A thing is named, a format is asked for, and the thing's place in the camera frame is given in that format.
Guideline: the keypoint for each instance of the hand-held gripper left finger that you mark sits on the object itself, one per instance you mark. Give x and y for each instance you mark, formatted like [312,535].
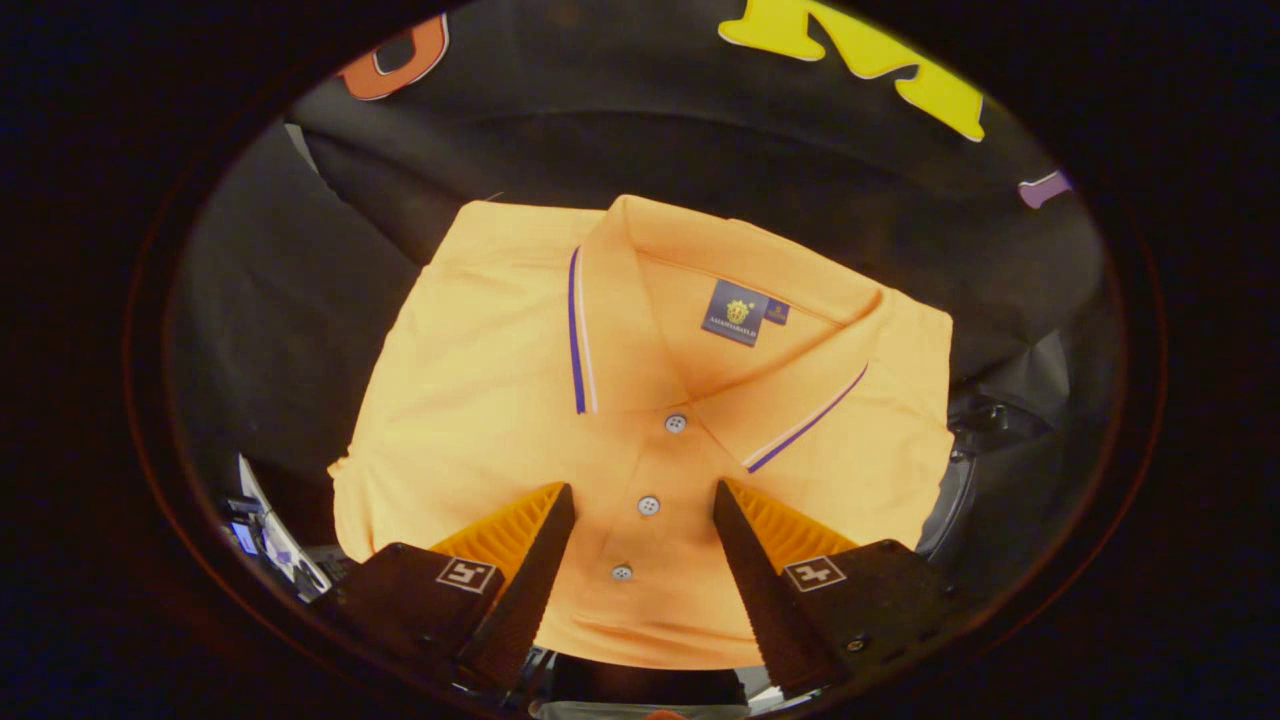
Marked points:
[520,600]

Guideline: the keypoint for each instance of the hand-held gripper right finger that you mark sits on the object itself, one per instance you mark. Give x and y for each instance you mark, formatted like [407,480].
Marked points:
[765,600]

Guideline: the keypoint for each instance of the orange polo shirt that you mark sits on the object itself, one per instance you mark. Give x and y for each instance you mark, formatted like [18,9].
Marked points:
[500,400]

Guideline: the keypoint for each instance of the grey washing machine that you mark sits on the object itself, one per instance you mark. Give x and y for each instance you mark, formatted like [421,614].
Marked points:
[965,470]

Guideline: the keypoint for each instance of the black backdrop cloth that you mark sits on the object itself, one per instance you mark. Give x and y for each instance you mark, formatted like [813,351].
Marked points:
[650,130]

